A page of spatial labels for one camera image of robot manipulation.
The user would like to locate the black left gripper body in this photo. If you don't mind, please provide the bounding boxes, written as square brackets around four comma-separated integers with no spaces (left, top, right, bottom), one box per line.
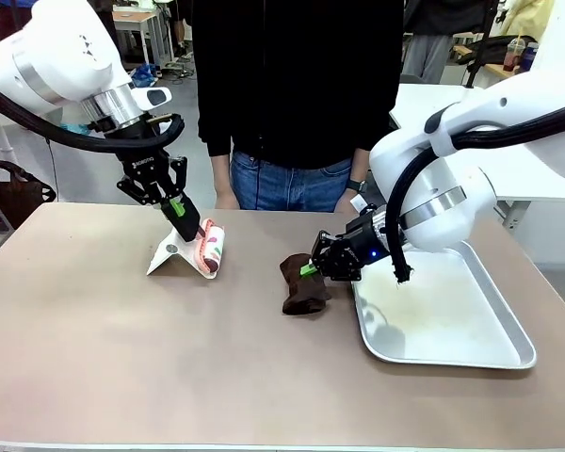
[115,139,172,188]

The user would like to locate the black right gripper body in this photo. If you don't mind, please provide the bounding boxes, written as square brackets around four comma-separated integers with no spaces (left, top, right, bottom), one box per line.
[324,211,393,283]

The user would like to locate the dark brown cloth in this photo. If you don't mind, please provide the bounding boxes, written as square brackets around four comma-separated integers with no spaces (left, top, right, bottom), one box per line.
[279,252,333,316]

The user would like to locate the pink lint roller black handle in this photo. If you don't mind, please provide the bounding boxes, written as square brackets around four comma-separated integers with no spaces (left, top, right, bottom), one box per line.
[162,202,229,275]

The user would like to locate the person's right forearm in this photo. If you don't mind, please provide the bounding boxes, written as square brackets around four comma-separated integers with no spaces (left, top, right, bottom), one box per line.
[209,153,233,192]

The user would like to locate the person's left forearm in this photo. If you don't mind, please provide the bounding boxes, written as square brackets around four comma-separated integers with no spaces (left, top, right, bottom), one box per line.
[351,148,372,183]

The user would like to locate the person's left hand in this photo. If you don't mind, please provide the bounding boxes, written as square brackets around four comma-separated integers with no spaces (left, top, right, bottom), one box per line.
[336,189,371,215]

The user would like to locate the person's right hand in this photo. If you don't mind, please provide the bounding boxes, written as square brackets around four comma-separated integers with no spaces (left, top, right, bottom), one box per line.
[215,187,239,211]

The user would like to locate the blue jeans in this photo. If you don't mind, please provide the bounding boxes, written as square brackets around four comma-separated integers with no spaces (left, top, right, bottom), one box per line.
[229,150,355,213]

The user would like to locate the white lint roller stand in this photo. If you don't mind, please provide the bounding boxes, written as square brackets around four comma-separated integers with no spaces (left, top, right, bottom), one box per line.
[145,230,220,283]

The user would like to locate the blue plastic bag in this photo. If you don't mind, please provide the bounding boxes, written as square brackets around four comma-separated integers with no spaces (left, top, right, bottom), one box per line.
[130,63,161,90]

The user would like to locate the silver metal tray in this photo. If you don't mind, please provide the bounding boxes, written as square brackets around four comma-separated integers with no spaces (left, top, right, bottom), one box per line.
[351,239,538,371]

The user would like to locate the dark brown bag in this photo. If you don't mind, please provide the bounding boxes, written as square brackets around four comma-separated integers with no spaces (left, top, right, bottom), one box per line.
[0,160,57,228]

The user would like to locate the wooden background table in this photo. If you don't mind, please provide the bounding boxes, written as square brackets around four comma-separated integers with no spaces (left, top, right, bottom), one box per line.
[112,9,171,68]

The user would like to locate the black jacket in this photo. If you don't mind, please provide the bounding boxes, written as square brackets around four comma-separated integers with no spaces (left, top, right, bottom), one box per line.
[191,0,405,171]

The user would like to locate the bystander in maroon trousers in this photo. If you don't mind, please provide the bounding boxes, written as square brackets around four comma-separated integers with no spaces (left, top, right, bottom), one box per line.
[0,0,34,43]

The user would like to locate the bystander in grey trousers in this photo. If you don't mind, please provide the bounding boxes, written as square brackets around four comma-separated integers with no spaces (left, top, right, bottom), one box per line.
[401,0,487,86]

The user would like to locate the black tripod pole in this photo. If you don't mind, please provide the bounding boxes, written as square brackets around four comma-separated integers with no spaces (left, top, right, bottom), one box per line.
[464,0,496,89]

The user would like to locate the black bag on table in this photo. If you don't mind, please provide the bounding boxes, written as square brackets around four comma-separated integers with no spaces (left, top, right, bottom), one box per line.
[454,35,538,67]

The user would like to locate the plastic cup red drink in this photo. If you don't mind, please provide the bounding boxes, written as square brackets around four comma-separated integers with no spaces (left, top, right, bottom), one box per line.
[503,37,526,73]

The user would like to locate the blue lidded cup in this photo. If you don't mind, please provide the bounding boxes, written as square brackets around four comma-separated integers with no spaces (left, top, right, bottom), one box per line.
[522,41,541,72]

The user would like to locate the pale yellow jacket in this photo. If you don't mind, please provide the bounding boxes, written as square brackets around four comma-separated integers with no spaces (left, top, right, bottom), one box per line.
[502,0,556,41]

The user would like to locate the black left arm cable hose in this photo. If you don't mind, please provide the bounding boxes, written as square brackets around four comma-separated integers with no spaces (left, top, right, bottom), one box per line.
[0,83,186,154]

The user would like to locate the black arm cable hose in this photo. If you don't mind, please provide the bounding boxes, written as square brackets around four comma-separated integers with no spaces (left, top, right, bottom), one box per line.
[0,83,186,154]
[385,100,565,286]

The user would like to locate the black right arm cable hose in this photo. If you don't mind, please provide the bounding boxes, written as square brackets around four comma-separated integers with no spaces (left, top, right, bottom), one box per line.
[385,100,565,286]

